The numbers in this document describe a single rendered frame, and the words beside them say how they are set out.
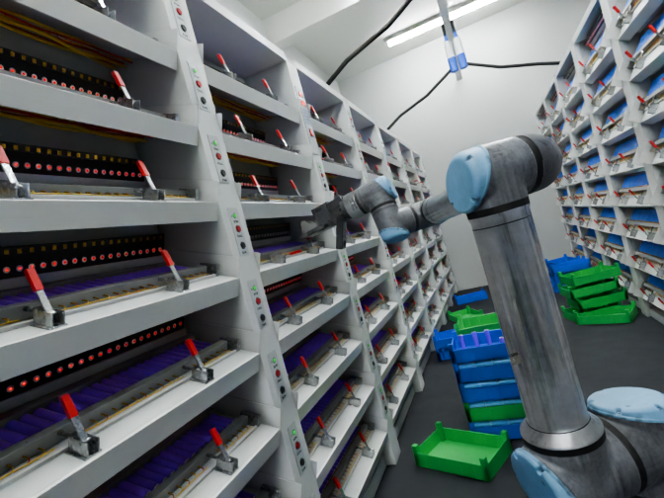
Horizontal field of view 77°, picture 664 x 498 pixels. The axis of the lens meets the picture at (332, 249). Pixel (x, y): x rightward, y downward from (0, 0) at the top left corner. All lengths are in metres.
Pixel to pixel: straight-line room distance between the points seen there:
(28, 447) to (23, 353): 0.14
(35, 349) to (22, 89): 0.38
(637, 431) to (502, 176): 0.56
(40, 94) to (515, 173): 0.80
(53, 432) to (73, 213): 0.32
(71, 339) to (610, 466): 0.94
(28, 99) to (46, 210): 0.18
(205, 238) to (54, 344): 0.48
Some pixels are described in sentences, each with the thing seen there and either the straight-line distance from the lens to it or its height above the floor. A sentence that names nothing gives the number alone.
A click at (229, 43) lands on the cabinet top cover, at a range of 1.63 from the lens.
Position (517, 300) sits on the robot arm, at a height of 0.71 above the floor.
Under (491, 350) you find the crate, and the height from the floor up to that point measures 0.35.
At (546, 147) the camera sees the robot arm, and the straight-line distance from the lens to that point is 0.89.
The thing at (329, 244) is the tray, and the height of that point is 0.91.
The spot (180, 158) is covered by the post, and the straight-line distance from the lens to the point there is 1.12.
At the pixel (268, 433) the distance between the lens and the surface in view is 1.08.
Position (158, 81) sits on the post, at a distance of 1.19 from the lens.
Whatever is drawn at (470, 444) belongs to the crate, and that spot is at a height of 0.00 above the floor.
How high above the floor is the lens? 0.90
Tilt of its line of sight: level
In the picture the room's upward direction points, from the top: 15 degrees counter-clockwise
